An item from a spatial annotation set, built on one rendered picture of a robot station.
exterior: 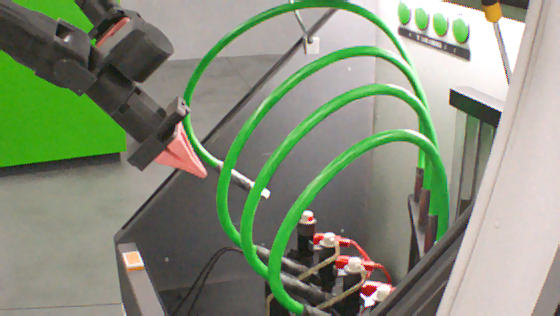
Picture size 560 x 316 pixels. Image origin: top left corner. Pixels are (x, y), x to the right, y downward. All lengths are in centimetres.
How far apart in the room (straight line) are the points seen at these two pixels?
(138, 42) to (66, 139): 352
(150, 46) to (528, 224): 50
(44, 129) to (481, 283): 383
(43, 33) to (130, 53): 12
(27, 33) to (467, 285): 59
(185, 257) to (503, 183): 82
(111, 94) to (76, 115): 344
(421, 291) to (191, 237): 70
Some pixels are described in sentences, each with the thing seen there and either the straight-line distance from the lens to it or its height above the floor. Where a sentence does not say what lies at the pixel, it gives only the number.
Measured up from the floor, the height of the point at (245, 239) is 117.
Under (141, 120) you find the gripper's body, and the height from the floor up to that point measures 129.
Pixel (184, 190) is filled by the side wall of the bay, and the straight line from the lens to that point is 129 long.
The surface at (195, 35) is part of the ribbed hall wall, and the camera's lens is 750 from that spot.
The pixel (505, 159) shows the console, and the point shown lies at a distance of 67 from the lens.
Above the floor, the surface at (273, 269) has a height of 118.
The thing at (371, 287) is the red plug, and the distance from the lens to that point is 90.
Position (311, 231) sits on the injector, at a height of 109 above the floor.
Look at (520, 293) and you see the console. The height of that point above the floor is 122.
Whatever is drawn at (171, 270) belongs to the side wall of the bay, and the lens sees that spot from 136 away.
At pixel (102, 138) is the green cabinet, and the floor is 19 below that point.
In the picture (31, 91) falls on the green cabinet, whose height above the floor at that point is 56.
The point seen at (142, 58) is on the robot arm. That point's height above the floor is 137.
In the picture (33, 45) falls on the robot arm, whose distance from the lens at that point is 84.
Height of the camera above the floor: 154
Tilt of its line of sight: 20 degrees down
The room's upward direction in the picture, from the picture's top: straight up
